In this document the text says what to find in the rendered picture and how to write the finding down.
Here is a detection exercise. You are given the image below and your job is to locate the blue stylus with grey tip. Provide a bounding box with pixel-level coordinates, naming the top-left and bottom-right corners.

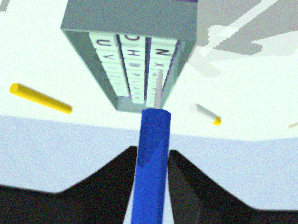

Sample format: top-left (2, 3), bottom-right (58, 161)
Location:
top-left (131, 69), bottom-right (171, 224)

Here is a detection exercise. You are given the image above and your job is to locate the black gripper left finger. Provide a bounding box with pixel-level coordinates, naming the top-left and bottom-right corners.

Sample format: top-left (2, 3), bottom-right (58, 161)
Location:
top-left (0, 146), bottom-right (138, 224)

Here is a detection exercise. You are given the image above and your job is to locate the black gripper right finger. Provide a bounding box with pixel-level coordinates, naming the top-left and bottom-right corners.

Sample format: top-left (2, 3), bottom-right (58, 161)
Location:
top-left (168, 150), bottom-right (298, 224)

